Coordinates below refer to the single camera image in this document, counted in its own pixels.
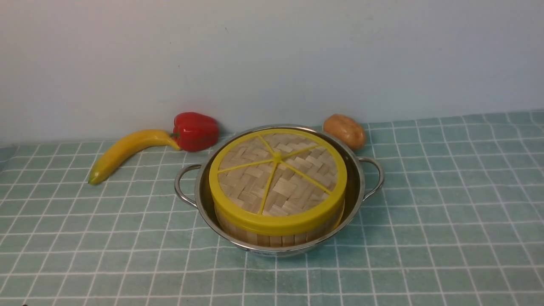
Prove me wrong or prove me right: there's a brown potato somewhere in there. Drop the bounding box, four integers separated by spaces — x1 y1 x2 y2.
323 114 367 151

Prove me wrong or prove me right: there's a yellow banana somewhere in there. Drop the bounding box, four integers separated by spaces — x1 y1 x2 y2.
88 129 181 185

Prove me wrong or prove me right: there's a yellow rimmed woven steamer lid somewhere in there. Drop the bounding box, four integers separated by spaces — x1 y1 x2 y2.
208 128 348 240

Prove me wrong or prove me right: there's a yellow rimmed bamboo steamer basket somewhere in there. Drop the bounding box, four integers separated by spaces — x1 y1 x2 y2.
215 200 345 247

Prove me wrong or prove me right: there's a stainless steel pot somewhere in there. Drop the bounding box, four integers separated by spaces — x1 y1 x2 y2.
174 125 385 258

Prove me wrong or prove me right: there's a green checkered tablecloth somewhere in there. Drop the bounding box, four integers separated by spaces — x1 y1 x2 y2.
0 111 544 306

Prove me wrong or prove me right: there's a red bell pepper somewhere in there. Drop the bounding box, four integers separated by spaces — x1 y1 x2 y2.
172 112 219 152

